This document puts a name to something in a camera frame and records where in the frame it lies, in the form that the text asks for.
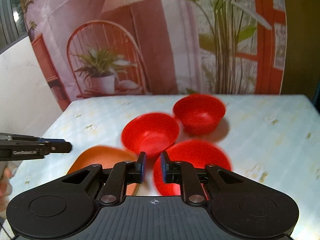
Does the red bowl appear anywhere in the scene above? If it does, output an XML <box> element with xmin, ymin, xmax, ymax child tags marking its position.
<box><xmin>172</xmin><ymin>94</ymin><xmax>226</xmax><ymax>135</ymax></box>
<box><xmin>121</xmin><ymin>112</ymin><xmax>180</xmax><ymax>163</ymax></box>
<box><xmin>153</xmin><ymin>139</ymin><xmax>232</xmax><ymax>196</ymax></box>

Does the dark window with frame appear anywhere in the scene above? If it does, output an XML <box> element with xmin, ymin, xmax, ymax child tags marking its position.
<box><xmin>0</xmin><ymin>0</ymin><xmax>27</xmax><ymax>53</ymax></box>

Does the person's left hand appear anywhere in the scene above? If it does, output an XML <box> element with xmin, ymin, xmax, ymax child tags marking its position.
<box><xmin>1</xmin><ymin>161</ymin><xmax>18</xmax><ymax>212</ymax></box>

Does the printed room backdrop cloth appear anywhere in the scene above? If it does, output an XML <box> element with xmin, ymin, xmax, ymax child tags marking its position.
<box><xmin>20</xmin><ymin>0</ymin><xmax>287</xmax><ymax>109</ymax></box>

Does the orange square plate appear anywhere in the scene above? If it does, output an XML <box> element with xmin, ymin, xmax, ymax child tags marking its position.
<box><xmin>67</xmin><ymin>145</ymin><xmax>141</xmax><ymax>197</ymax></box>

